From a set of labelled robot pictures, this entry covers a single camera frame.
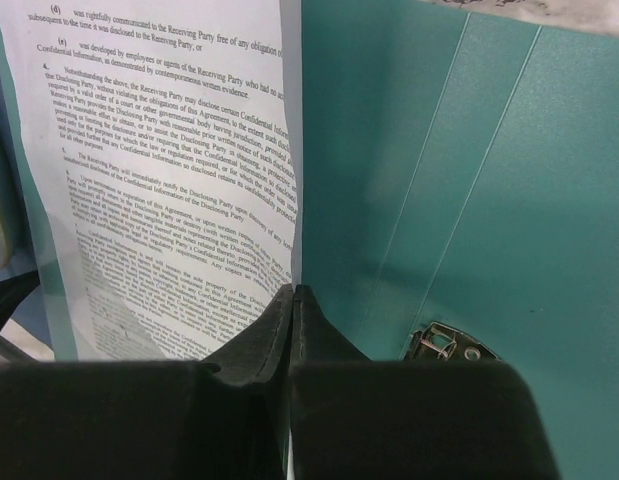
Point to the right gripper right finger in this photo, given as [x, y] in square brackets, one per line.
[355, 418]

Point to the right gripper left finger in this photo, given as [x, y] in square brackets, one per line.
[221, 417]

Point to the teal file folder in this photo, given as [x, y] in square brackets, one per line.
[460, 197]

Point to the single printed paper sheet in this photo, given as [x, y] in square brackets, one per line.
[160, 147]

